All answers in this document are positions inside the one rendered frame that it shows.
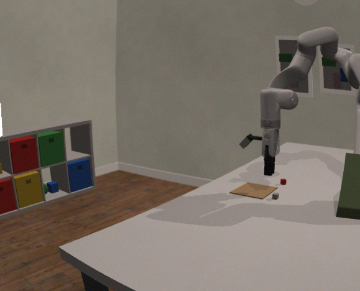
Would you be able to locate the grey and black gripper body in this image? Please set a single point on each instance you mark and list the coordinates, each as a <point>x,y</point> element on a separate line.
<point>271,137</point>

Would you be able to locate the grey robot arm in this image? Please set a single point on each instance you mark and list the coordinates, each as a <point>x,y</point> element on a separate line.
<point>276,97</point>

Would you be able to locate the brown square mat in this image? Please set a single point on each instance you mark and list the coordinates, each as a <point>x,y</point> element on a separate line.
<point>254,190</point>

